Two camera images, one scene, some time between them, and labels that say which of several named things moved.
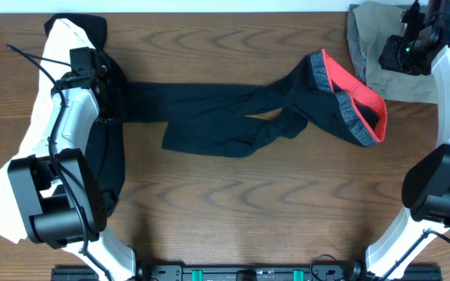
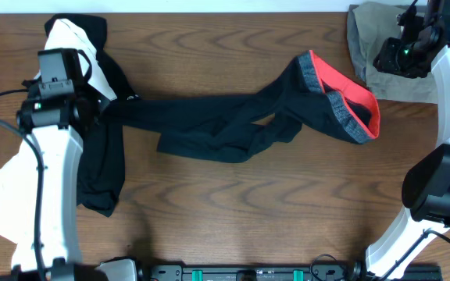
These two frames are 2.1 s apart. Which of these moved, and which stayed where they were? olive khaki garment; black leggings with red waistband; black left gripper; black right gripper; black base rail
Moved: black leggings with red waistband; black left gripper
Stayed: olive khaki garment; black right gripper; black base rail
